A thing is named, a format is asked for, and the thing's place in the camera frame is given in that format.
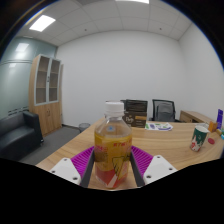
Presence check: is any yellow-labelled drink bottle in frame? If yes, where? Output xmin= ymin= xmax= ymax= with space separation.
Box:
xmin=93 ymin=101 xmax=133 ymax=190

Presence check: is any black leather sofa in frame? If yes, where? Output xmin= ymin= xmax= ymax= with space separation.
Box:
xmin=0 ymin=110 xmax=45 ymax=162

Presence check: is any printed white brochure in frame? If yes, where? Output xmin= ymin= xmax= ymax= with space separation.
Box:
xmin=144 ymin=121 xmax=174 ymax=132

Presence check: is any wooden side desk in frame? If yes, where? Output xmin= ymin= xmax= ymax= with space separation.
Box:
xmin=179 ymin=110 xmax=214 ymax=125

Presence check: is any purple standing card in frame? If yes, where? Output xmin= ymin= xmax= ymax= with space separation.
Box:
xmin=216 ymin=108 xmax=224 ymax=131

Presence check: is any wooden glass-door shelf cabinet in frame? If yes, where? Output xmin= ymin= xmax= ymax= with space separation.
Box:
xmin=28 ymin=53 xmax=64 ymax=137

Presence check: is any dark and tan carton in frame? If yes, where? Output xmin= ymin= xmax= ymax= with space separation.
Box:
xmin=120 ymin=98 xmax=149 ymax=129

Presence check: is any grey waste bin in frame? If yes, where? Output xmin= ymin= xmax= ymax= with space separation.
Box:
xmin=78 ymin=122 xmax=91 ymax=133

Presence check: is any green patterned mug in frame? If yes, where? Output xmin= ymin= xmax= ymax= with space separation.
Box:
xmin=190 ymin=125 xmax=210 ymax=153

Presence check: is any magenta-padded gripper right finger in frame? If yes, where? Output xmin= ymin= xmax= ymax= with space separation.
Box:
xmin=129 ymin=145 xmax=178 ymax=188

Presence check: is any small ceiling light panel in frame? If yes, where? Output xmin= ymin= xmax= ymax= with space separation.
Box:
xmin=28 ymin=14 xmax=57 ymax=33

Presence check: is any large ceiling light panel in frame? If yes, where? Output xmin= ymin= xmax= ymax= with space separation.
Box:
xmin=114 ymin=0 xmax=150 ymax=5

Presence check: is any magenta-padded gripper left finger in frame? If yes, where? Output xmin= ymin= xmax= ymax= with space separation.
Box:
xmin=49 ymin=145 xmax=96 ymax=188

